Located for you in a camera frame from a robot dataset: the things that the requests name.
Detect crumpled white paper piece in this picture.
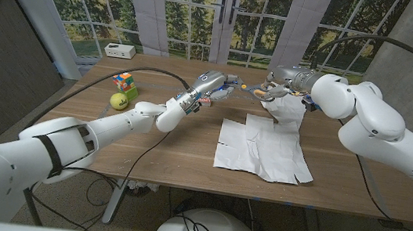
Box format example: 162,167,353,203
259,90,309,129

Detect crumpled paper scrap under table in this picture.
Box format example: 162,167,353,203
126,179,160,200

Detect white table leg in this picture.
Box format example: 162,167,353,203
101,177,129,227

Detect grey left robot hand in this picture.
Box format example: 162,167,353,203
180,67,245,117

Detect white paper sheet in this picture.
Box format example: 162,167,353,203
211,109,321,188

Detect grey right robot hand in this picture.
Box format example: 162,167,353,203
260,62,326,106

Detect green cube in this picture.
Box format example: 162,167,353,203
118,84,139,103

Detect multicoloured puzzle cube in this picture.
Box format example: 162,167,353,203
110,70,136,92

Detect yellow tennis ball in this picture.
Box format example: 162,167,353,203
109,90,130,112

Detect printed forest window backdrop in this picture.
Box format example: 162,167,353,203
20,0,413,97

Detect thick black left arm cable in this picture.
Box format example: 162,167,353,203
23,52,194,149

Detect grey scissors with yellow handles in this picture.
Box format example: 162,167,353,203
236,79,279,103

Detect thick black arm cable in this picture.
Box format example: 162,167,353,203
310,27,413,85
23,52,194,149

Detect white power strip box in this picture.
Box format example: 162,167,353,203
103,42,138,61

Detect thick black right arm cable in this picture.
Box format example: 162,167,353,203
310,27,413,85

